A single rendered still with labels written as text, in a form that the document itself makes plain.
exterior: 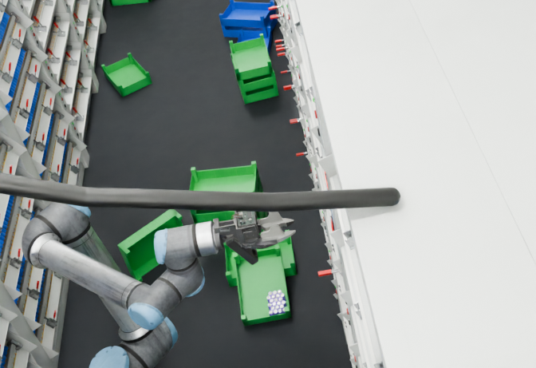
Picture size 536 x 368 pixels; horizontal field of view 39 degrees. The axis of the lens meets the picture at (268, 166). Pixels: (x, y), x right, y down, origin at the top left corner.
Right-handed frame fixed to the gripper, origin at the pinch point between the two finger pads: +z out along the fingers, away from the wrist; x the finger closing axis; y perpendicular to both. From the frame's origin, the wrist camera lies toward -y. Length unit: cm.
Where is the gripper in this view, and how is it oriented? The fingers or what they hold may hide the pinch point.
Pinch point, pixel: (289, 228)
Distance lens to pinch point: 205.9
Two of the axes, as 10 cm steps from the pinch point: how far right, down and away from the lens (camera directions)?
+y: -1.7, -7.3, -6.6
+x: -0.8, -6.6, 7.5
